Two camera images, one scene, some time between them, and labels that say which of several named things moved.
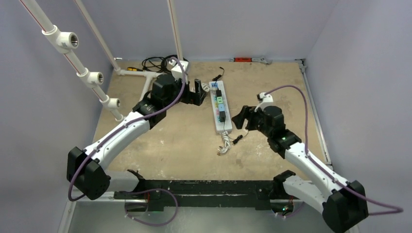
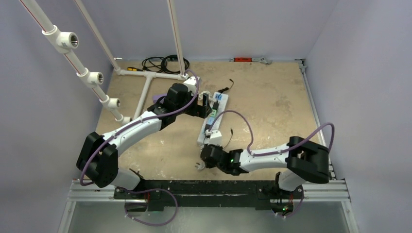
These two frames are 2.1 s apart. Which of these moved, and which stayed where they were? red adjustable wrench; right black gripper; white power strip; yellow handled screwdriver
Moved: white power strip; right black gripper
Stayed: yellow handled screwdriver; red adjustable wrench
